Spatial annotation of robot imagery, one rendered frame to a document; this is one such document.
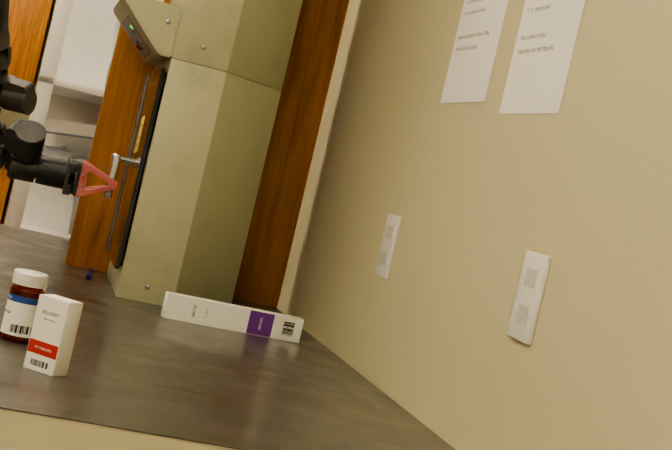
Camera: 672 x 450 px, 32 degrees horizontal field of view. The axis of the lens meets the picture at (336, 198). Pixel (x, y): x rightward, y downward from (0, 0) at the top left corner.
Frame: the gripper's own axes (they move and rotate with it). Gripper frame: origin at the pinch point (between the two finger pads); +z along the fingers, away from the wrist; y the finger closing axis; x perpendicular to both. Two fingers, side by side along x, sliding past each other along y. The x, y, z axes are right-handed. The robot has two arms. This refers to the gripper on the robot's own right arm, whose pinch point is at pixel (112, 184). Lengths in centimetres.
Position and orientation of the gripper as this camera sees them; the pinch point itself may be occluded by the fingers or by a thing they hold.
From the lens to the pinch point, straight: 235.4
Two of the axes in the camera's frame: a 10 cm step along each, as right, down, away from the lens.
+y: -2.2, -1.3, 9.7
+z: 9.5, 2.1, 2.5
